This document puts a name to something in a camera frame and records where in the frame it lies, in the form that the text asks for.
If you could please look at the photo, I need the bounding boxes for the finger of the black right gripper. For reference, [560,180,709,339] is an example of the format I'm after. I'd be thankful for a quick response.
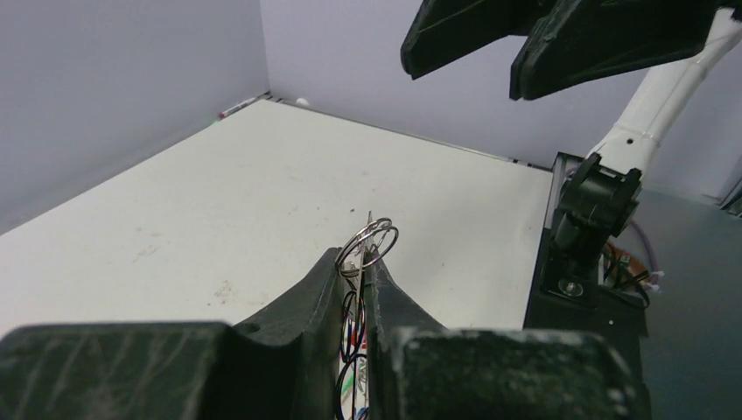
[509,0,721,101]
[400,0,556,80]

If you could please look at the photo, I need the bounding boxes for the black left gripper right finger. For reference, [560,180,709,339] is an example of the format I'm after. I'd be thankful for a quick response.
[365,262,651,419]

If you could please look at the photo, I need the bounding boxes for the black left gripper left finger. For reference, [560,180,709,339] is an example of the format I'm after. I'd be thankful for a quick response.
[1,248,342,419]

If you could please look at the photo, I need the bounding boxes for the metal carabiner keyring with keys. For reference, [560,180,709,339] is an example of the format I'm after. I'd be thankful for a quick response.
[333,213,379,419]

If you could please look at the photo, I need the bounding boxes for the silver split key ring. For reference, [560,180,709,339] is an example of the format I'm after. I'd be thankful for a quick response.
[334,217,401,277]

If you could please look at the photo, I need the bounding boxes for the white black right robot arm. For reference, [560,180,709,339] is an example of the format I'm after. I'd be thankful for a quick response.
[400,0,741,274]

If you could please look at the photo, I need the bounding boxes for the red white marker pen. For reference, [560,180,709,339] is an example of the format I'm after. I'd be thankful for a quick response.
[217,94,271,121]

